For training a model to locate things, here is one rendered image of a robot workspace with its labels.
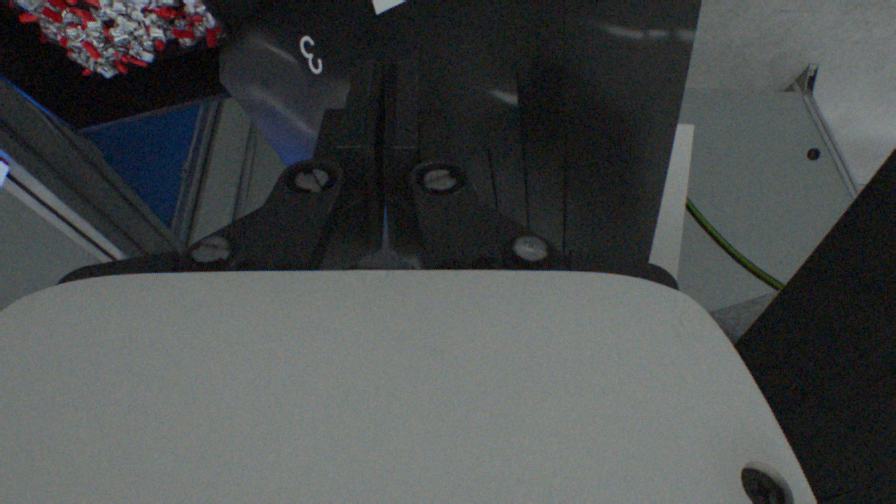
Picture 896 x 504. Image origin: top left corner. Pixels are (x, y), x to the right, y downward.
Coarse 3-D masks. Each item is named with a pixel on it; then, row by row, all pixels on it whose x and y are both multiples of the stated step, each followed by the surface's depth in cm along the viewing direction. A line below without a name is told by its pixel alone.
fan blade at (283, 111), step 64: (320, 0) 19; (448, 0) 17; (512, 0) 16; (576, 0) 15; (640, 0) 15; (256, 64) 23; (384, 64) 19; (448, 64) 18; (512, 64) 17; (576, 64) 16; (640, 64) 15; (448, 128) 19; (512, 128) 17; (576, 128) 16; (640, 128) 16; (512, 192) 18; (576, 192) 17; (640, 192) 16; (384, 256) 24; (640, 256) 17
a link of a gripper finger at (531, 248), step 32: (416, 64) 11; (416, 96) 10; (384, 128) 10; (416, 128) 9; (384, 160) 9; (416, 160) 9; (512, 224) 9; (416, 256) 10; (512, 256) 8; (544, 256) 8
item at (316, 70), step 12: (312, 24) 20; (288, 36) 21; (300, 36) 21; (312, 36) 20; (300, 48) 21; (312, 48) 21; (324, 48) 20; (300, 60) 21; (312, 60) 21; (324, 60) 21; (312, 72) 21; (324, 72) 21; (336, 72) 20; (312, 84) 21; (324, 84) 21
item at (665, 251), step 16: (688, 128) 43; (688, 144) 44; (672, 160) 44; (688, 160) 44; (672, 176) 44; (672, 192) 45; (672, 208) 45; (672, 224) 45; (656, 240) 46; (672, 240) 46; (656, 256) 46; (672, 256) 46; (672, 272) 46
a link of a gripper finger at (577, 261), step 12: (576, 252) 9; (588, 252) 9; (564, 264) 9; (576, 264) 9; (588, 264) 9; (600, 264) 9; (612, 264) 9; (624, 264) 9; (636, 264) 9; (648, 264) 9; (636, 276) 8; (648, 276) 8; (660, 276) 8; (672, 276) 8; (672, 288) 8
